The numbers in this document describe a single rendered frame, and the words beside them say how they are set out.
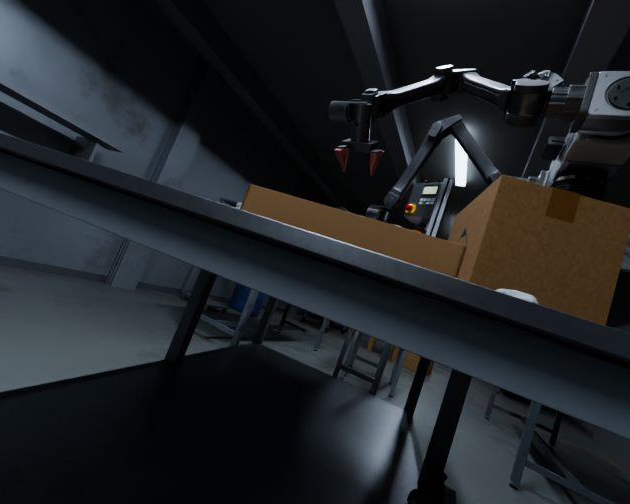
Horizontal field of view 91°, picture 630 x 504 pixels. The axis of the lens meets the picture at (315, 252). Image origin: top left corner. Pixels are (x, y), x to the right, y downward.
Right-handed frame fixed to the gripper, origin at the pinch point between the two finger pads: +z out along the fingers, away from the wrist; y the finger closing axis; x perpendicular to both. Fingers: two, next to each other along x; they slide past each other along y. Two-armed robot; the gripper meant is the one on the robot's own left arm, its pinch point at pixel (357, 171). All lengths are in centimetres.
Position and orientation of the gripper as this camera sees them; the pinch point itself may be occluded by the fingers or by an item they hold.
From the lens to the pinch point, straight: 103.2
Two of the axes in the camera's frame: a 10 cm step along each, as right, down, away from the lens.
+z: -0.1, 8.8, 4.7
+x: -5.1, 4.0, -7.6
